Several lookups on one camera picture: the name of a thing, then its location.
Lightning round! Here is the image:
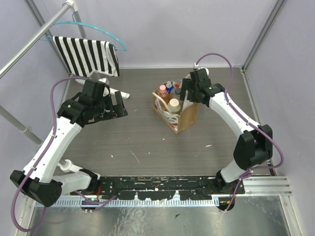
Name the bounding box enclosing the striped black white shirt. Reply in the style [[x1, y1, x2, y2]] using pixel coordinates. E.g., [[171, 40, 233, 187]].
[[52, 36, 120, 77]]

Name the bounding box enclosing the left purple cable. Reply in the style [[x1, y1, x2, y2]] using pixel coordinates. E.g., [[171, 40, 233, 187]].
[[11, 76, 87, 232]]

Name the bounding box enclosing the white bottle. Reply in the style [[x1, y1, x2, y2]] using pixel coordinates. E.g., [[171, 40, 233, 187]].
[[174, 88, 181, 100]]

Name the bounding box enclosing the aluminium rail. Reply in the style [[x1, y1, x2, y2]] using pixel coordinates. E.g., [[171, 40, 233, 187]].
[[53, 176, 292, 211]]

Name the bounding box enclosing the green bottle beige cap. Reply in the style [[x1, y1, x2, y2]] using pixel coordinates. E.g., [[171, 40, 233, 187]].
[[167, 98, 181, 115]]

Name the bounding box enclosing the watermelon print canvas bag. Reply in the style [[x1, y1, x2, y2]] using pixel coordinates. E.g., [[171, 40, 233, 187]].
[[152, 82, 198, 134]]

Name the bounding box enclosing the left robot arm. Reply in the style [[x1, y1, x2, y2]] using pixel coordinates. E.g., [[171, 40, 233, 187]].
[[10, 79, 128, 207]]

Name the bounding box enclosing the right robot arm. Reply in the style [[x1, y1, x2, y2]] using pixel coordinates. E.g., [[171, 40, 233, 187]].
[[180, 68, 273, 194]]

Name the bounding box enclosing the turquoise clothes hanger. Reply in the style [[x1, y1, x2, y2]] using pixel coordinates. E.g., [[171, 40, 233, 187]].
[[54, 21, 128, 52]]

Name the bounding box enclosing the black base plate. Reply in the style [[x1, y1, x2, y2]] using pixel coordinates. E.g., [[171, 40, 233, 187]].
[[70, 176, 246, 200]]

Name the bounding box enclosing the orange bottle pink cap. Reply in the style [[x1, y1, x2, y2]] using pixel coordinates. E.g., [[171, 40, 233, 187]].
[[158, 85, 170, 104]]

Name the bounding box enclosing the grey metal clothes rack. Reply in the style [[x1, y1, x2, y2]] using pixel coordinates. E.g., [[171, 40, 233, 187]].
[[0, 0, 87, 146]]

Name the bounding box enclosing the blue pump bottle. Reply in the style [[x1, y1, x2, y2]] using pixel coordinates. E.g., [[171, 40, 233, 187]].
[[165, 81, 174, 94]]

